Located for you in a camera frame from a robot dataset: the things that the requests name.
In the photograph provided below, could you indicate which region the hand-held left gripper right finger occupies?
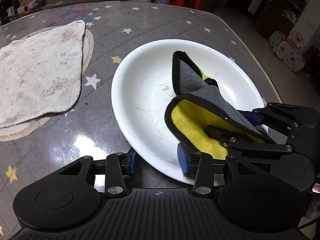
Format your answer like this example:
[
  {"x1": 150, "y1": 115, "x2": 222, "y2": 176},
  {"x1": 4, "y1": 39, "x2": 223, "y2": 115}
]
[{"x1": 177, "y1": 142, "x2": 272, "y2": 197}]

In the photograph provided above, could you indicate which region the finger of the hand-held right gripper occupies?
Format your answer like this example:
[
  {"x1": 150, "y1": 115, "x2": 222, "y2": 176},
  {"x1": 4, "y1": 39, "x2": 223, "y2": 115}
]
[
  {"x1": 205, "y1": 127, "x2": 293, "y2": 159},
  {"x1": 241, "y1": 102, "x2": 316, "y2": 136}
]

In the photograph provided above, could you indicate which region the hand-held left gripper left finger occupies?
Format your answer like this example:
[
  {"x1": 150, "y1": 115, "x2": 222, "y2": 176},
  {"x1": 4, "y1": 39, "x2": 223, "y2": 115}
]
[{"x1": 59, "y1": 151, "x2": 137, "y2": 197}]

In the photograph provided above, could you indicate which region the yellow grey microfibre cloth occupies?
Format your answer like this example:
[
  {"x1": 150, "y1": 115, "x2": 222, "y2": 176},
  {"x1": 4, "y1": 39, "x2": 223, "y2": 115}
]
[{"x1": 164, "y1": 51, "x2": 277, "y2": 160}]

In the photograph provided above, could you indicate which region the white bowl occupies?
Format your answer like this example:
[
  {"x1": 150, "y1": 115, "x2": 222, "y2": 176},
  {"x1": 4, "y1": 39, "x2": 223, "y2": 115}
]
[{"x1": 111, "y1": 39, "x2": 269, "y2": 183}]

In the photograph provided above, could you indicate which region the dotted play tent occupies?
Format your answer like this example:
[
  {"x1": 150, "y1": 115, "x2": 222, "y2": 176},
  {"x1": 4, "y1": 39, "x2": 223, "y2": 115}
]
[{"x1": 269, "y1": 30, "x2": 307, "y2": 72}]

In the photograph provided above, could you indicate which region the dark side cabinet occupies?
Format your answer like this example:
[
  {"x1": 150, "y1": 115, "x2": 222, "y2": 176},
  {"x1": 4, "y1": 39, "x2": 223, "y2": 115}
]
[{"x1": 247, "y1": 0, "x2": 314, "y2": 39}]

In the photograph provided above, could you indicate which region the round beige-rimmed placemat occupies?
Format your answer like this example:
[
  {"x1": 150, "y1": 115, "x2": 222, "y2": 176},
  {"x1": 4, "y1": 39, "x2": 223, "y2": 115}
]
[{"x1": 0, "y1": 29, "x2": 94, "y2": 142}]

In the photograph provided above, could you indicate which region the white printed towel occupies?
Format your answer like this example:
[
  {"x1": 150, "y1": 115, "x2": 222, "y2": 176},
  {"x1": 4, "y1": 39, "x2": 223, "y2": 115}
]
[{"x1": 0, "y1": 20, "x2": 86, "y2": 129}]

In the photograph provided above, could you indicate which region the pink flat box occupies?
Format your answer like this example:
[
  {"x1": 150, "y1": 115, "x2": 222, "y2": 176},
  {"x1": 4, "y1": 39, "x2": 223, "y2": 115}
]
[{"x1": 17, "y1": 0, "x2": 47, "y2": 14}]

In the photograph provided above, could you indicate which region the dark open bookshelf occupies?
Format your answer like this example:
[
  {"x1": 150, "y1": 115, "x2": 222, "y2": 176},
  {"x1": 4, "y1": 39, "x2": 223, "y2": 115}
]
[{"x1": 0, "y1": 0, "x2": 16, "y2": 20}]

